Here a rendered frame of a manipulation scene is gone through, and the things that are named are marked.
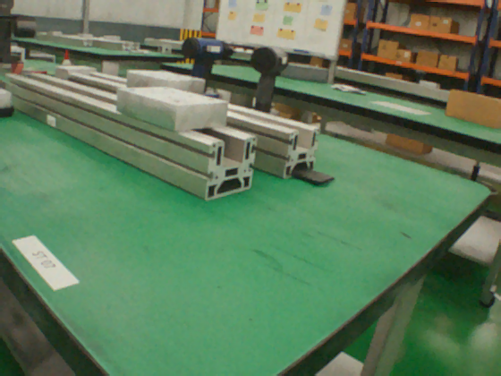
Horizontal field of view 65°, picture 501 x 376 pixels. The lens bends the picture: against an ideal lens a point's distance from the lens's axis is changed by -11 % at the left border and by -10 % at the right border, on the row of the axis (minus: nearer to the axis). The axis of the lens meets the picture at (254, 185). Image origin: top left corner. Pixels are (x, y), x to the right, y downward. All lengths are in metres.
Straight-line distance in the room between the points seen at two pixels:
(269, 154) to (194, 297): 0.43
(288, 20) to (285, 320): 3.80
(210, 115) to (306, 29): 3.32
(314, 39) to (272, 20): 0.52
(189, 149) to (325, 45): 3.26
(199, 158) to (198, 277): 0.23
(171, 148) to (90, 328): 0.36
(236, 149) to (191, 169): 0.07
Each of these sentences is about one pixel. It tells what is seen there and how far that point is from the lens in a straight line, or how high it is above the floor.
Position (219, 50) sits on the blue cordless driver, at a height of 0.97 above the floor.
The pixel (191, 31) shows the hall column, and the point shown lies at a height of 1.05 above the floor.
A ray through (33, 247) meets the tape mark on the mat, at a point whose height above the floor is 0.78.
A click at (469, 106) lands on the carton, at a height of 0.86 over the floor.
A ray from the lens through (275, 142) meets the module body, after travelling 0.75.
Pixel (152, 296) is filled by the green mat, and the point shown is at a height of 0.78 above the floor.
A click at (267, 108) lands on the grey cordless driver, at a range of 0.99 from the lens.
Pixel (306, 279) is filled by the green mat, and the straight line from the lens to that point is 0.45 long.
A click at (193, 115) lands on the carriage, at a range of 0.65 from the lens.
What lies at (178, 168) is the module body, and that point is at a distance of 0.64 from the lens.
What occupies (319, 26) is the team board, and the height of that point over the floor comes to 1.22.
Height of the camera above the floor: 1.01
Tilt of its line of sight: 19 degrees down
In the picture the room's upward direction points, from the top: 8 degrees clockwise
